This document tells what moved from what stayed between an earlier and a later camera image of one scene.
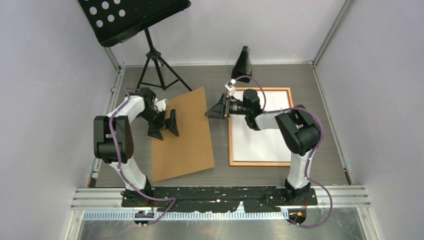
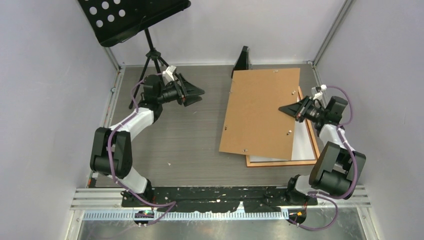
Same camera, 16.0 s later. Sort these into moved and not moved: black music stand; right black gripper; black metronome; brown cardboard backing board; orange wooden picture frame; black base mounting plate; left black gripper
Moved: brown cardboard backing board; left black gripper; right black gripper; orange wooden picture frame
Not moved: black base mounting plate; black metronome; black music stand
